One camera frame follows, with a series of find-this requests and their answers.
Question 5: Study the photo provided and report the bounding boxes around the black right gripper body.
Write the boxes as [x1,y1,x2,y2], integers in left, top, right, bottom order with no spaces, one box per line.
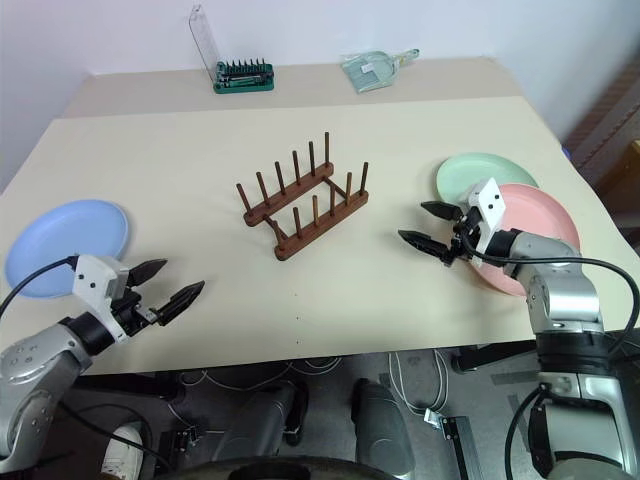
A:
[441,205,484,269]

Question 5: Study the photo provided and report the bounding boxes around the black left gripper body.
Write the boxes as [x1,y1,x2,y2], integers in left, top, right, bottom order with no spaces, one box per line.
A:
[110,291,161,338]

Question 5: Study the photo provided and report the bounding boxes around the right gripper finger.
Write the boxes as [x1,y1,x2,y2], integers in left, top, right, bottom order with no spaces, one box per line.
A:
[420,200,464,222]
[397,229,452,262]

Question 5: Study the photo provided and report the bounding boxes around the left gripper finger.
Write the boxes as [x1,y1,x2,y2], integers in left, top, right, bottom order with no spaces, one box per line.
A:
[127,257,169,289]
[151,280,207,327]

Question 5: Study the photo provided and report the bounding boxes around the wooden dish rack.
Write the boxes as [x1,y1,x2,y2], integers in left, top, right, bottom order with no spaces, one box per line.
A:
[235,131,371,262]

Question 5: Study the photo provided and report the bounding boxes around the green plate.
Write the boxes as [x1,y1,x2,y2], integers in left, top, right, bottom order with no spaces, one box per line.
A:
[435,152,542,207]

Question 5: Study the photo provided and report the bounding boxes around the pink plate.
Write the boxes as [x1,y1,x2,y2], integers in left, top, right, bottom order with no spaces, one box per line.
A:
[466,182,583,297]

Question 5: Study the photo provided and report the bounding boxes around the blue plate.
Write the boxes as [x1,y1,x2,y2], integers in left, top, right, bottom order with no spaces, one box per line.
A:
[4,199,131,300]

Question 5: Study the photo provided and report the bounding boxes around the white shoe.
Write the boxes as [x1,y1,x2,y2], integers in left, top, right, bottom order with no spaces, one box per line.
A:
[101,421,147,477]

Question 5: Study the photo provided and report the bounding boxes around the dark rounded leg shape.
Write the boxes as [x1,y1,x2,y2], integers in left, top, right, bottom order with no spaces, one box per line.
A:
[351,377,417,477]
[227,378,310,454]

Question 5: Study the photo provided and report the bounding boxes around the teal dustpan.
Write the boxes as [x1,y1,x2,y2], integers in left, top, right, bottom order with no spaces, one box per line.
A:
[340,47,421,95]

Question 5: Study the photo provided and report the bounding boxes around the brown wooden furniture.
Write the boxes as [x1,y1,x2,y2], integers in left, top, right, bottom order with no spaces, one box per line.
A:
[563,63,640,224]

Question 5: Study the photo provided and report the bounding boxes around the green screwdriver bit set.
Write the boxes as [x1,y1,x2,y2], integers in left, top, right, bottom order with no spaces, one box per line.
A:
[213,58,277,95]

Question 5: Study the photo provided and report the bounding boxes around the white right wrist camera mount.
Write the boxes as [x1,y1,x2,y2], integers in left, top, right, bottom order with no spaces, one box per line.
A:
[460,176,507,257]

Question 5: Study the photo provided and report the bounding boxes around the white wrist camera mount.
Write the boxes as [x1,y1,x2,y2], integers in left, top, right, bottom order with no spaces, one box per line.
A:
[72,254,133,346]
[460,176,507,257]

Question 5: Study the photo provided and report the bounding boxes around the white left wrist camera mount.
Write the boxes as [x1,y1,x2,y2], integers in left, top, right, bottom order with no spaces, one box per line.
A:
[72,254,133,346]

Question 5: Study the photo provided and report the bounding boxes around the black table frame bar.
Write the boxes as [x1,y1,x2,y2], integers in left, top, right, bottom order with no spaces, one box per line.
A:
[451,342,540,375]
[73,368,184,402]

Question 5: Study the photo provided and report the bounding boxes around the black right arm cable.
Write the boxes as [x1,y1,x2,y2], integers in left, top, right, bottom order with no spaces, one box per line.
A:
[459,232,640,361]

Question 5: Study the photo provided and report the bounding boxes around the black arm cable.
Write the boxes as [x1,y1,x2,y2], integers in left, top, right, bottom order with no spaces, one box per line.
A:
[0,255,82,322]
[459,232,640,361]

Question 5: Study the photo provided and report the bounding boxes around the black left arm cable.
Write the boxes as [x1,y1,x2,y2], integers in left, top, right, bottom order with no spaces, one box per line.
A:
[0,255,82,322]

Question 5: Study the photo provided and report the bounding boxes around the black floor cable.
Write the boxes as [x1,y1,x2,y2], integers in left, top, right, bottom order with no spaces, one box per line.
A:
[58,399,174,469]

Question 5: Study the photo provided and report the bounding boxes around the white floor cable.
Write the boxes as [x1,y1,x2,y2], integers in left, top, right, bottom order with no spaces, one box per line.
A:
[387,348,452,417]

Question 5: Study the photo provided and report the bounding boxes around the black bar with metal bracket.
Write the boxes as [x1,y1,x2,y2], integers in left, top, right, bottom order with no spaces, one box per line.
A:
[423,406,484,480]

